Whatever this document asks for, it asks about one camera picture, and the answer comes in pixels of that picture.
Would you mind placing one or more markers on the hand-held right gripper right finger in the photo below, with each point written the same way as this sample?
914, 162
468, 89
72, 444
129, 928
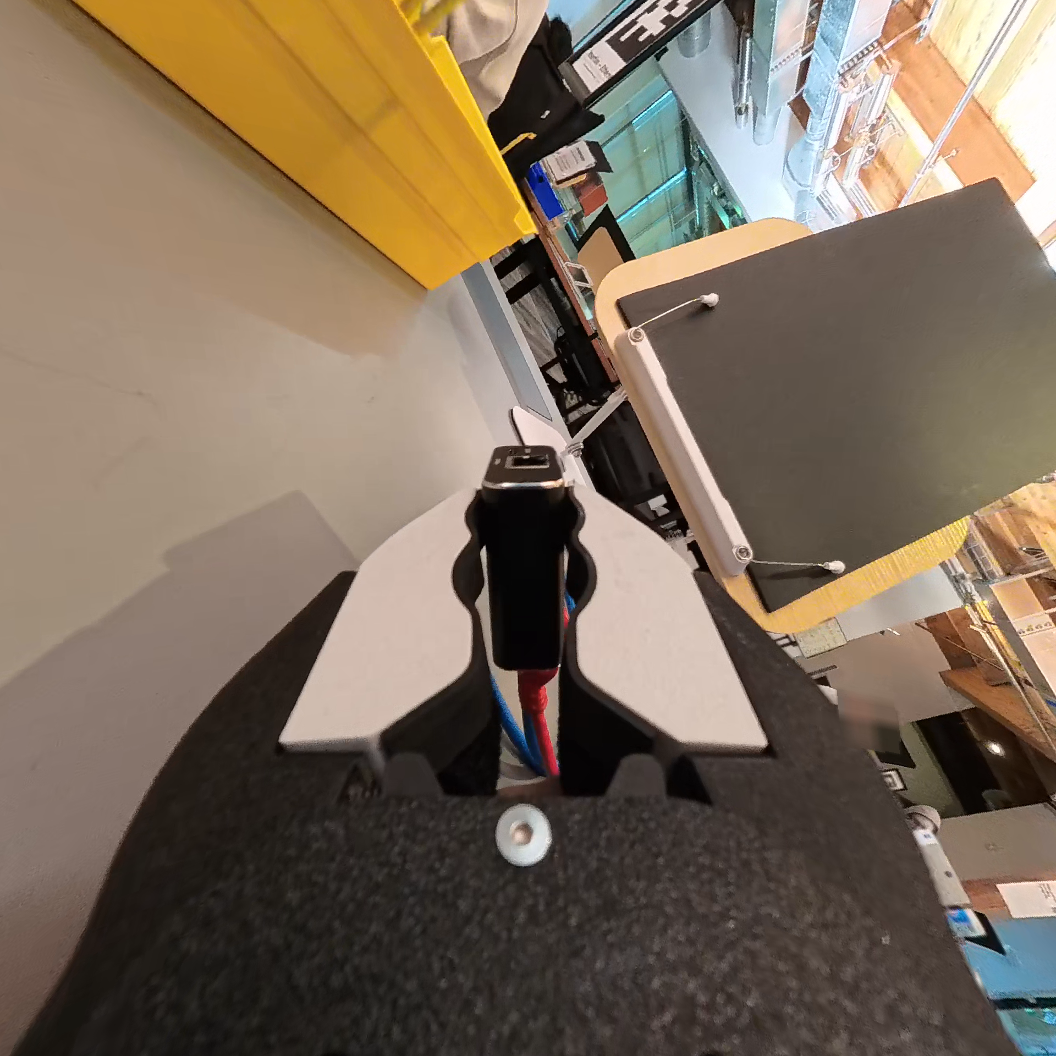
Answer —
660, 643

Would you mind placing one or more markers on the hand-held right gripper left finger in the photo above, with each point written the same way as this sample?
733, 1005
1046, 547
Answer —
388, 643

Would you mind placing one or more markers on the black ethernet splitter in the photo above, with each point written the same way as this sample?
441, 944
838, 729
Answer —
524, 577

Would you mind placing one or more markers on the yellow plastic bin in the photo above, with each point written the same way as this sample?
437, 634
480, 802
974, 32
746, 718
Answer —
330, 107

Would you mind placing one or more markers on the white mounting bar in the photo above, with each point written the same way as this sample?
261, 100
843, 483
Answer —
685, 445

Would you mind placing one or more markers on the black and white marker board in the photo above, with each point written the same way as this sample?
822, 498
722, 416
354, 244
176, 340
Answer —
643, 33

